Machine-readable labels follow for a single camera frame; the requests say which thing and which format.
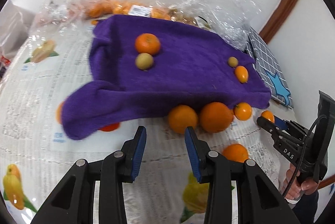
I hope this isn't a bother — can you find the large orange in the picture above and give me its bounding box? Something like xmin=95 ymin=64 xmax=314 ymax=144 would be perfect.
xmin=199 ymin=102 xmax=234 ymax=133
xmin=222 ymin=143 xmax=249 ymax=163

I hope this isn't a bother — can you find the yellow-green round fruit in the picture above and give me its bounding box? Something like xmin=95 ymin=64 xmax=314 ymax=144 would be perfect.
xmin=228 ymin=56 xmax=238 ymax=68

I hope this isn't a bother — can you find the right hand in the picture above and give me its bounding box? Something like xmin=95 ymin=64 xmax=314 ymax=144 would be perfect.
xmin=280 ymin=163 xmax=320 ymax=200

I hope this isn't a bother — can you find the small dark orange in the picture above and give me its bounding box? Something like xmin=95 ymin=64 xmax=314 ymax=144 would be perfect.
xmin=100 ymin=123 xmax=120 ymax=132

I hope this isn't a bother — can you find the large orange under towel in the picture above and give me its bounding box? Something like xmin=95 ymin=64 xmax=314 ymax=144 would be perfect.
xmin=199 ymin=102 xmax=234 ymax=133

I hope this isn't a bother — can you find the small orange left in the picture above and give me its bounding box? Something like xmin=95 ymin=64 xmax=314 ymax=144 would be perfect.
xmin=261 ymin=110 xmax=275 ymax=123

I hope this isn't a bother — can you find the grey checked bag blue star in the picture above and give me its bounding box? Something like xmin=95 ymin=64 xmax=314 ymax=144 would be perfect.
xmin=245 ymin=27 xmax=294 ymax=109

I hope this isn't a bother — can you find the purple towel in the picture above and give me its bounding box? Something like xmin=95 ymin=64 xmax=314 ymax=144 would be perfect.
xmin=61 ymin=15 xmax=271 ymax=140

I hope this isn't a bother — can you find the oval orange kumquat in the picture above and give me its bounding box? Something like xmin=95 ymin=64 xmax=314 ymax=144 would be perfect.
xmin=234 ymin=65 xmax=249 ymax=83

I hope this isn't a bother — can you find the small yellow-green fruit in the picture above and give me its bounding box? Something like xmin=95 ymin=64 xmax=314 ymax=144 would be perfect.
xmin=135 ymin=53 xmax=154 ymax=70

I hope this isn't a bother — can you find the translucent bag with fruit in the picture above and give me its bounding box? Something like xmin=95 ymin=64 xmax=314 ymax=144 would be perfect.
xmin=28 ymin=0 xmax=91 ymax=43

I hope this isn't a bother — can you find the clear plastic bag of oranges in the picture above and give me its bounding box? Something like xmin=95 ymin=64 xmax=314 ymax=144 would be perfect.
xmin=85 ymin=0 xmax=261 ymax=51

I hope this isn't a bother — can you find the white plastic bag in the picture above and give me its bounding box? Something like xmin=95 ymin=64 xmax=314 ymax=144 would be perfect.
xmin=0 ymin=0 xmax=35 ymax=60

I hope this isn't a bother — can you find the brown wooden door frame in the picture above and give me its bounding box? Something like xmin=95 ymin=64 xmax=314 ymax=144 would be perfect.
xmin=259 ymin=0 xmax=299 ymax=44

